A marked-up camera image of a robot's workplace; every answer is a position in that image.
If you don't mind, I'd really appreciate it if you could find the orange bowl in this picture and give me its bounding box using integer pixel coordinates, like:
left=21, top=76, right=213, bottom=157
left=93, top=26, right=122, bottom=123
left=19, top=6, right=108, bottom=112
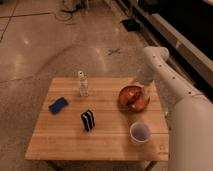
left=118, top=85, right=150, bottom=112

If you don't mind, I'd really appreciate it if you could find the wooden table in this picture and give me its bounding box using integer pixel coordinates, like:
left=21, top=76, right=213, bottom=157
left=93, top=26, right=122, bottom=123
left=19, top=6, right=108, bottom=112
left=25, top=77, right=169, bottom=161

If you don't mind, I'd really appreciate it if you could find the white paper cup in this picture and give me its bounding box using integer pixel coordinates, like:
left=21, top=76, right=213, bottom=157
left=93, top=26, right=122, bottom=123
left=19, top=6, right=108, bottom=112
left=129, top=122, right=151, bottom=145

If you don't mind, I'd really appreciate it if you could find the clear plastic bottle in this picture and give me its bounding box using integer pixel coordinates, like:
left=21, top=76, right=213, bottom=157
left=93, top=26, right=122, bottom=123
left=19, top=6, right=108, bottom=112
left=78, top=71, right=88, bottom=97

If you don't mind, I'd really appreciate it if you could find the blue sponge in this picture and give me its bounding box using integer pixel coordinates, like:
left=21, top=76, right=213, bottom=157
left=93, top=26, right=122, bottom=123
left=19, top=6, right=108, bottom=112
left=48, top=97, right=68, bottom=114

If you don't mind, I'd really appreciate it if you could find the black white striped eraser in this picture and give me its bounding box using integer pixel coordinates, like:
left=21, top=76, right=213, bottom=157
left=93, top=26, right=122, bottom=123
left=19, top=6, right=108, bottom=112
left=81, top=110, right=95, bottom=132

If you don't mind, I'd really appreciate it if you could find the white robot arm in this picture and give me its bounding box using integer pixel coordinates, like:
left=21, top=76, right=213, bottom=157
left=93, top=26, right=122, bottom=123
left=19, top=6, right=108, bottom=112
left=138, top=46, right=213, bottom=171

